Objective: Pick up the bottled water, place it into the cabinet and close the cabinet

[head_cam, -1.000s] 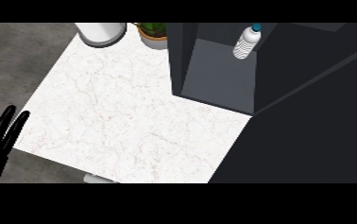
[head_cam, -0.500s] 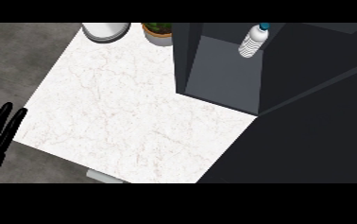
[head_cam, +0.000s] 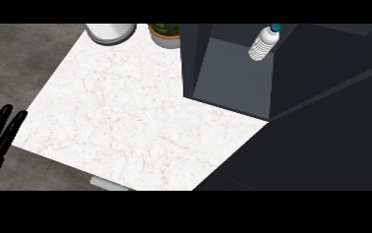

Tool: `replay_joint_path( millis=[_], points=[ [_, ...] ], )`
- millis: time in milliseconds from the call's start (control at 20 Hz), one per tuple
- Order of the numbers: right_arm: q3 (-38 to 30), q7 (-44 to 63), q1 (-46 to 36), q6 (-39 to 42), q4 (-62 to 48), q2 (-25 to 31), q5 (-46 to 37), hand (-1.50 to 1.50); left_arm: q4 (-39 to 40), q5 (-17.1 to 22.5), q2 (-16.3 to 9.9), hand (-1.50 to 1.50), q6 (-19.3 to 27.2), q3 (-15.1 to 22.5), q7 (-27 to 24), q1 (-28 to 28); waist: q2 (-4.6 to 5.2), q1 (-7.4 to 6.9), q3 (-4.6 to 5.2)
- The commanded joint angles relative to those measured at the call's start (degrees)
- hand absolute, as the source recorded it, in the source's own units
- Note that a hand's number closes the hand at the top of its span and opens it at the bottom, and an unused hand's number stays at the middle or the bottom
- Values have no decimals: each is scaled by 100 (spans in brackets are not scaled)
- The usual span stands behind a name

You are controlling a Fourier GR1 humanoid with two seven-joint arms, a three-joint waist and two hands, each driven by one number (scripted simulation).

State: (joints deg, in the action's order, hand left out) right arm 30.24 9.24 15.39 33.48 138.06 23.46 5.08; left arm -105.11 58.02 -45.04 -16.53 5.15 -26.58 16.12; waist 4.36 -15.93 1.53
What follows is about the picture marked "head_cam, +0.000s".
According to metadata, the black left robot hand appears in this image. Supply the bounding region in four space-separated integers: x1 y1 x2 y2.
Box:
0 103 30 168

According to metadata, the dark grey cabinet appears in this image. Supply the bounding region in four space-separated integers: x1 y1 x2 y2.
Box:
179 24 372 123

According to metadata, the clear plastic water bottle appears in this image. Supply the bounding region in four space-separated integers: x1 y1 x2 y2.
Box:
247 24 284 62

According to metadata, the white round appliance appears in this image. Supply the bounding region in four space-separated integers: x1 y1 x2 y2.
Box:
85 24 139 46

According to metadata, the potted green plant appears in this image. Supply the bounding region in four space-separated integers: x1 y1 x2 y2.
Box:
147 24 182 50

